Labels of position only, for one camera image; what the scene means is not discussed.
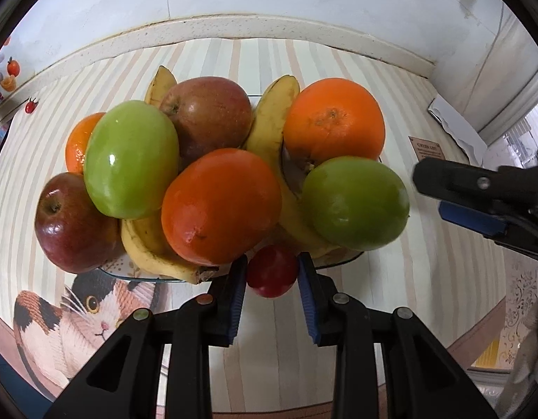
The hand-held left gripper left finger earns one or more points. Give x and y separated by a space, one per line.
236 301

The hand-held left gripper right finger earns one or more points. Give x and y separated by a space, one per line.
310 310

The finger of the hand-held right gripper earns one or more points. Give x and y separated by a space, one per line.
470 220
452 179

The small red tomato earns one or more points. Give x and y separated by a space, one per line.
271 276

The dark-blemished orange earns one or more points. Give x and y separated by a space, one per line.
221 205

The green apple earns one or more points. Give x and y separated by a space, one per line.
131 159
356 203

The glass fruit bowl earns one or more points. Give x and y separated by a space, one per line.
120 269

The red apple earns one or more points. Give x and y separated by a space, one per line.
208 113
68 231

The white paper sheet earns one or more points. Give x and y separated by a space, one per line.
456 128

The white patterned cloth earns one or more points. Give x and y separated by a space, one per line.
520 292

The striped tablecloth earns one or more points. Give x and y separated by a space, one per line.
404 279

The stickered banana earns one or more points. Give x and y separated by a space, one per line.
269 139

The red cherry magnet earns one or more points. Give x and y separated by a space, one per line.
31 105

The orange slice magnet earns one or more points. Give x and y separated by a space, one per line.
8 83

